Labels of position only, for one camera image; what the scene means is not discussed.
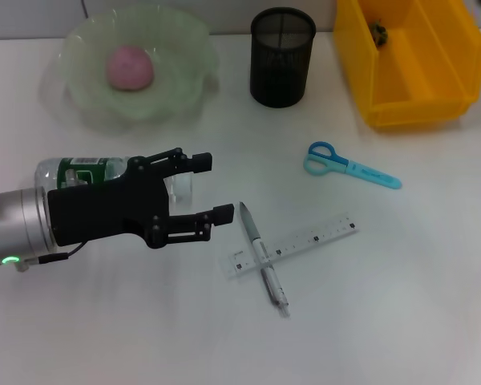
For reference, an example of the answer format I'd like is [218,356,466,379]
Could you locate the clear plastic ruler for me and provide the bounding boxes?
[220,211,362,284]

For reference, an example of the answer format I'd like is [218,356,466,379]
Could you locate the green label water bottle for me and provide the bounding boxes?
[34,156,194,206]

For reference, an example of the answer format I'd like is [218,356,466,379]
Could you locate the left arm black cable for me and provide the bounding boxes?
[14,241,84,274]

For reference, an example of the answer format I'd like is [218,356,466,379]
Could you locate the dark plastic scrap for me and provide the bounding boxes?
[370,18,391,50]

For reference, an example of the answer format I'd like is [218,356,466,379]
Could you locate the blue scissors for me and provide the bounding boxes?
[303,140,402,190]

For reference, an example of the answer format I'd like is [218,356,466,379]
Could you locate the black mesh pen holder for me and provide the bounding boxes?
[250,7,317,108]

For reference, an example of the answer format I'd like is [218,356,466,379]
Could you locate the grey white pen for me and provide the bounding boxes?
[239,201,292,318]

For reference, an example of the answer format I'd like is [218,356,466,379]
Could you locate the green translucent fruit bowl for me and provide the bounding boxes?
[43,6,221,136]

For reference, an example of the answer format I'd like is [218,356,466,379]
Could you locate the yellow plastic storage bin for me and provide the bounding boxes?
[333,0,481,130]

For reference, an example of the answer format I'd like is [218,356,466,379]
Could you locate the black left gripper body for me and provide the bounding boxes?
[46,156,172,250]

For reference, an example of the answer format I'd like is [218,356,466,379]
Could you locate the pink peach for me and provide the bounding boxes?
[106,45,154,92]

